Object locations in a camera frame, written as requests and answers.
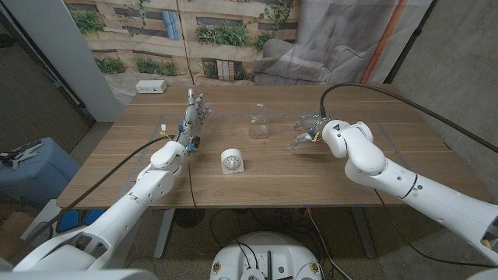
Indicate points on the grey metal tool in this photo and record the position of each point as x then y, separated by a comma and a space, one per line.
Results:
23, 153

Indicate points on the white kitchen timer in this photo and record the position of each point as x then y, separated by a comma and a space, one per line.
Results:
232, 161

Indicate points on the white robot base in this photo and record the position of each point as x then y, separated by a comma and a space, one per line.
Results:
264, 256

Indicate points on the white table leg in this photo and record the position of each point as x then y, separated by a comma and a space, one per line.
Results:
163, 233
363, 233

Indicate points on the blue and black floor device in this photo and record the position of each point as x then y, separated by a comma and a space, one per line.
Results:
72, 221

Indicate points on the black backdrop stand pole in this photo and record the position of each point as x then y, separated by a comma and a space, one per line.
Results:
408, 43

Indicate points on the white power strip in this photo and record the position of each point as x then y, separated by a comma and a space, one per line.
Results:
151, 86

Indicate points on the blue storage box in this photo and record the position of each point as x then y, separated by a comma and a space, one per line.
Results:
43, 179

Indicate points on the brown cardboard box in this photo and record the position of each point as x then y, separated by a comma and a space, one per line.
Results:
13, 231

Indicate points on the printed fabric backdrop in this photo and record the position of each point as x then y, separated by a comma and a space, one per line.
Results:
233, 58

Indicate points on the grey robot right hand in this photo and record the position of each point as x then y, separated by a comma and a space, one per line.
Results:
313, 123

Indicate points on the clear plastic cup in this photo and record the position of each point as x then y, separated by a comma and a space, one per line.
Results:
258, 130

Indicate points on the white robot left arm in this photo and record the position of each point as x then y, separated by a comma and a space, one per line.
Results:
128, 210

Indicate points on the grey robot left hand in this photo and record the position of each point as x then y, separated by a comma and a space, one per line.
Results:
190, 120

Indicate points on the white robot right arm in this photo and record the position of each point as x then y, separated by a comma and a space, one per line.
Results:
428, 194

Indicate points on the black round floor object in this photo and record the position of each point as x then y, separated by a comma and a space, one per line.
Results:
189, 218

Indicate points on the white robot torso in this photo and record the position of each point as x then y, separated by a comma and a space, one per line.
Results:
78, 275

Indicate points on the white floor box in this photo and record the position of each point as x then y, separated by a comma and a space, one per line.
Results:
46, 214

